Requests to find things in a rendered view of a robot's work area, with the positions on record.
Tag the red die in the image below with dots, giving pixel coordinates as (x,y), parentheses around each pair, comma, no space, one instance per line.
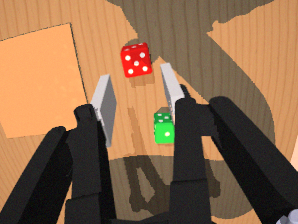
(136,60)

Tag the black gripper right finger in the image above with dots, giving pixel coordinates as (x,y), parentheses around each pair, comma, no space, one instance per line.
(267,178)

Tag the tan flat mat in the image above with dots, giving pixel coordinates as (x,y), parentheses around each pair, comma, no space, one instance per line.
(40,82)

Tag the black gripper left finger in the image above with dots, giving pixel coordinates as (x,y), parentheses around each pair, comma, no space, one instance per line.
(40,192)

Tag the green die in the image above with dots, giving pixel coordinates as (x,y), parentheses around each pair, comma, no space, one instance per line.
(163,128)

